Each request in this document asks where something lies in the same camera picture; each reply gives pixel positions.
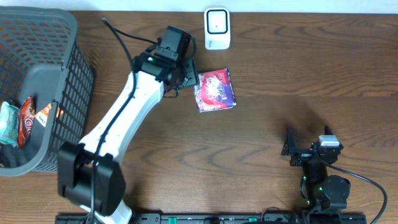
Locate purple red snack packet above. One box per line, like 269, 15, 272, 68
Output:
194, 68, 236, 113

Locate orange tissue pack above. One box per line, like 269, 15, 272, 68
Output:
35, 103, 64, 127

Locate orange red snack bar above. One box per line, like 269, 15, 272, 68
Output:
17, 96, 35, 149

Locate teal wet wipes packet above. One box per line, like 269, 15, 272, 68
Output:
0, 101, 19, 147

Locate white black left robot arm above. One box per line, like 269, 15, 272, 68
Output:
55, 26, 199, 223

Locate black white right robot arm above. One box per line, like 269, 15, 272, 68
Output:
281, 126, 351, 212

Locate white barcode scanner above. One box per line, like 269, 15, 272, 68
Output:
204, 7, 231, 50

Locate grey plastic basket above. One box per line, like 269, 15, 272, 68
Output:
1, 6, 94, 177

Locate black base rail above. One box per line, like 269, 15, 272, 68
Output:
55, 212, 368, 224

